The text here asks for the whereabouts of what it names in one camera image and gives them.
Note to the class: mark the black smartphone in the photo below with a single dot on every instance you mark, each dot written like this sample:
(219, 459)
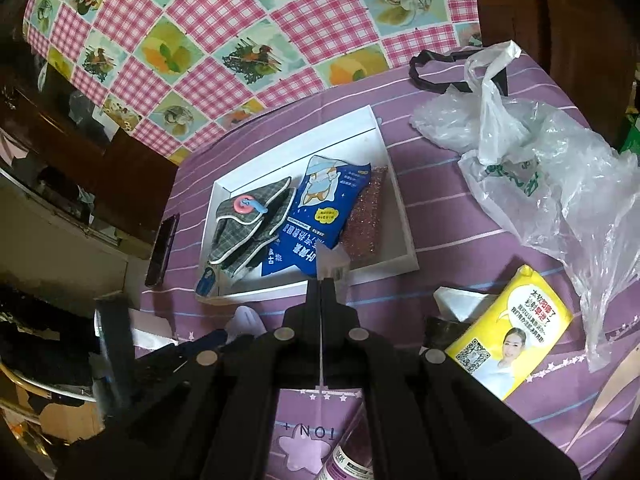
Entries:
(162, 250)

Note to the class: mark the dark wooden glass cabinet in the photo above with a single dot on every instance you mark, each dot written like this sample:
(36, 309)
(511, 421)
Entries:
(75, 160)

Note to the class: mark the white shallow cardboard box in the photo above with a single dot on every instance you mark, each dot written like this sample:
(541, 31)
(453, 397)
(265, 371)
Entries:
(395, 230)

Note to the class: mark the purple pump bottle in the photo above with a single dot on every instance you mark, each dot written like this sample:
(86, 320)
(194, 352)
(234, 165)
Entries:
(350, 445)

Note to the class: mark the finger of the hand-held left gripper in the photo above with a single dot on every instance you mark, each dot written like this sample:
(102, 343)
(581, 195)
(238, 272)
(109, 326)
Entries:
(114, 345)

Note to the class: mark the green box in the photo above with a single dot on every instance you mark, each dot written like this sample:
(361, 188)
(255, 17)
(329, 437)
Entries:
(631, 135)

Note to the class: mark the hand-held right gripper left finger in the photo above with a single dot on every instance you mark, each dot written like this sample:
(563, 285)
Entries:
(307, 320)

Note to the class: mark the grey plaid cloth pouch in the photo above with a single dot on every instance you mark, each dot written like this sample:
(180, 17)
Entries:
(240, 230)

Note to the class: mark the clear plastic bag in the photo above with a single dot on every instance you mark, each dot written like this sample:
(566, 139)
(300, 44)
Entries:
(550, 170)

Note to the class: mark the blue eye mask packet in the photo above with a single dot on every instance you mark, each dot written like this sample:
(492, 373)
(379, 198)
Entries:
(310, 220)

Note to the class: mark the lavender soft pad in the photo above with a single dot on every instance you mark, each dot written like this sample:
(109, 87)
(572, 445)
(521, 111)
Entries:
(246, 322)

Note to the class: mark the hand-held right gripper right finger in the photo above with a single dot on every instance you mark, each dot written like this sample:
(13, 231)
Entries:
(332, 320)

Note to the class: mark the yellow tissue pack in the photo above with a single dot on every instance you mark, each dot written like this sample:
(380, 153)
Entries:
(520, 330)

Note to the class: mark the pink checkered printed cloth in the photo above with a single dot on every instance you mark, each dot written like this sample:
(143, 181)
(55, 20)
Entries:
(250, 25)

